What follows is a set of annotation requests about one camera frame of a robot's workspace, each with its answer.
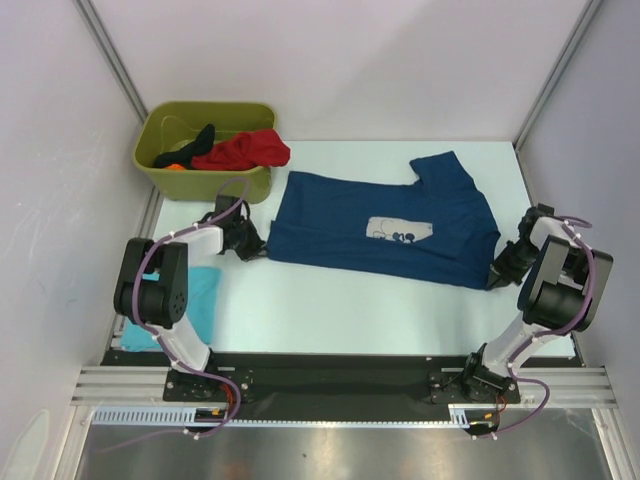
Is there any navy blue t shirt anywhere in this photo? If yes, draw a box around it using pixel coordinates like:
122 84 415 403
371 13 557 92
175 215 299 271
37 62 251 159
266 151 500 290

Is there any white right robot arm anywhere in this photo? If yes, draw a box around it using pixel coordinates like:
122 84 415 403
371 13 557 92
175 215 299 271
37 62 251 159
460 204 614 403

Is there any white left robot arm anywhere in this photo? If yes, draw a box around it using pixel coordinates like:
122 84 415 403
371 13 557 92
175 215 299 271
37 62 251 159
113 195 265 400

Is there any folded turquoise t shirt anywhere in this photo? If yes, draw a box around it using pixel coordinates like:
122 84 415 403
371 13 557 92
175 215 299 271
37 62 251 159
120 266 222 352

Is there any red t shirt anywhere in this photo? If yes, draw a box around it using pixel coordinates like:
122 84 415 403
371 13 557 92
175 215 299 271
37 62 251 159
191 129 291 172

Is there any black garment in bin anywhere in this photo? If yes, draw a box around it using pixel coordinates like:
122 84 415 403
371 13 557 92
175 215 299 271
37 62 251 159
152 124 216 170

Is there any olive green plastic bin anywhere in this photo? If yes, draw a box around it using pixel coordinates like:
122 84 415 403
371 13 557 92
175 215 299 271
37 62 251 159
133 101 276 204

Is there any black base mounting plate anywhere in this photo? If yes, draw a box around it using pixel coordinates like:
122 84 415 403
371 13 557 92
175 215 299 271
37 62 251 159
99 349 531 419

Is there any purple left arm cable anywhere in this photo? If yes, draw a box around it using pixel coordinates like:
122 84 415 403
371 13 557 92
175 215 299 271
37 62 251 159
97 177 251 446

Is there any aluminium frame rail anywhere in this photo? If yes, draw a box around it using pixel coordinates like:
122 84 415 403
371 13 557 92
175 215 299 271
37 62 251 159
72 366 618 409

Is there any white slotted cable duct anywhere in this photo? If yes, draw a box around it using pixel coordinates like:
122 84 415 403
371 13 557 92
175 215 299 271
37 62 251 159
92 405 498 430

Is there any right aluminium corner post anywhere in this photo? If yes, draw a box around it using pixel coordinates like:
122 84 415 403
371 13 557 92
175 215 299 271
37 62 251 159
512 0 605 153

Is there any aluminium corner post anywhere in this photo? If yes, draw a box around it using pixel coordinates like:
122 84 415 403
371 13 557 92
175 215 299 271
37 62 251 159
512 0 605 153
72 0 148 123

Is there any left aluminium corner post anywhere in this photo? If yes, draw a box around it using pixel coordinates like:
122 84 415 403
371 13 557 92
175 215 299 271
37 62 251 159
72 0 148 123

